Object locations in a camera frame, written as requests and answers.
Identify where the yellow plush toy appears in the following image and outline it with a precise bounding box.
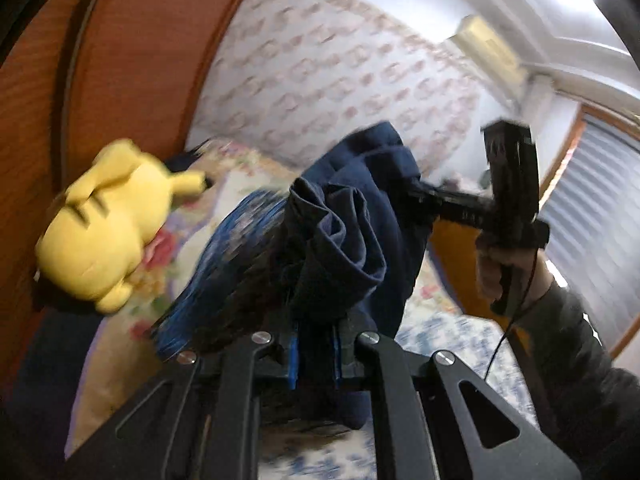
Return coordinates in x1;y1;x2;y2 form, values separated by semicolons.
35;139;212;314

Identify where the grey sleeve forearm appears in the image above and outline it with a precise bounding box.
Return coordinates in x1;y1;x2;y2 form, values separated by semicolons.
520;284;639;479

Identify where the wall air conditioner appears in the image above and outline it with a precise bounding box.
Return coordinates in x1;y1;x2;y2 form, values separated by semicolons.
450;15;528;101

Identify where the person's right hand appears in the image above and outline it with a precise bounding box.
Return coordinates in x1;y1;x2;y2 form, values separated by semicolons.
475;232;554;308

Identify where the brown louvered wardrobe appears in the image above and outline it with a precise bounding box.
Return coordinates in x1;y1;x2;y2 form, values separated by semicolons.
1;0;242;391

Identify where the wooden sideboard cabinet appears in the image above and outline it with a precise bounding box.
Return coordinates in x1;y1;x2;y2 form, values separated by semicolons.
430;219;508;328

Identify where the zebra window blind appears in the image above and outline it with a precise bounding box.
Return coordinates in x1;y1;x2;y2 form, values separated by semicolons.
540;116;640;349

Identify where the blue floral white quilt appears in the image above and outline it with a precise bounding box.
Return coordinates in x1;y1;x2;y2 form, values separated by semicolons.
259;253;542;480

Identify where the dark circle-patterned folded cloth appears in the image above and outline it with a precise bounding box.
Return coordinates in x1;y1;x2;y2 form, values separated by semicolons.
151;188;288;361

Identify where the navy blue printed t-shirt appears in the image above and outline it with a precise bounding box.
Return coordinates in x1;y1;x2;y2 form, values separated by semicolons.
276;122;428;429

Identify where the pink floral cream blanket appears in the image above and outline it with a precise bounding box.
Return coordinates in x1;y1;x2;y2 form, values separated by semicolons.
64;140;298;456

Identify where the sheer circle-patterned curtain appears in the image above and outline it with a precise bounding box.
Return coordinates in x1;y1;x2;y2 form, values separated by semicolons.
186;0;504;180

